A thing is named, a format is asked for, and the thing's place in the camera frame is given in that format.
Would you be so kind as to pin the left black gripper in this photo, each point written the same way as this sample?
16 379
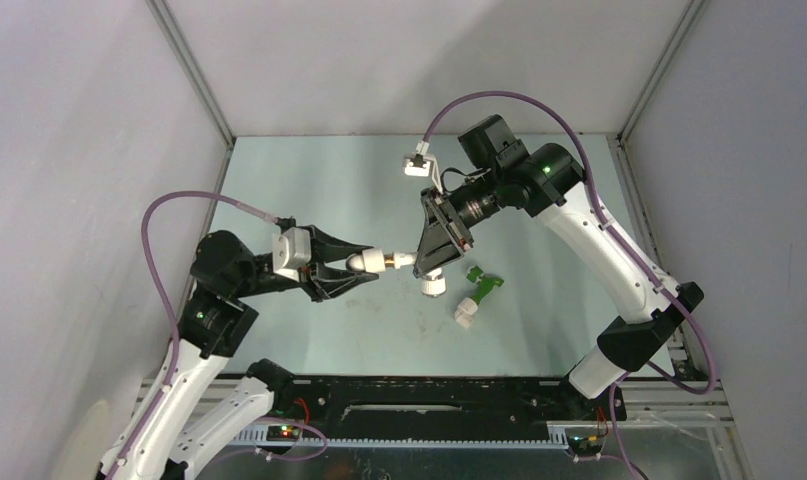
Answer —
318 279

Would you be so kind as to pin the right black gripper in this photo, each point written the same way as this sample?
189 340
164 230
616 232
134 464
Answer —
444 239

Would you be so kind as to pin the white plastic faucet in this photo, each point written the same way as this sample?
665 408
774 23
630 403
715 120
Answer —
432 280

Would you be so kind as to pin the white elbow fitting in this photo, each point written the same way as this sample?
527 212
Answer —
465 312
371 260

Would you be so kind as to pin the green plastic faucet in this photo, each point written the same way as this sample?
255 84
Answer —
485 283

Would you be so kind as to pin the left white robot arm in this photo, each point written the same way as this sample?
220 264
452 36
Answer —
160 442

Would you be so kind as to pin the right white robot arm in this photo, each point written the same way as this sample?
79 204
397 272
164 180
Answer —
550 185

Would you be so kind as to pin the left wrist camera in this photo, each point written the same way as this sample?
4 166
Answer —
291 249

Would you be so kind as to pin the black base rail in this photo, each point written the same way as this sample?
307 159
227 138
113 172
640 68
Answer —
433 408

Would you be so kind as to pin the grey cable duct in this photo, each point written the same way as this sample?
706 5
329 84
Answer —
269 435

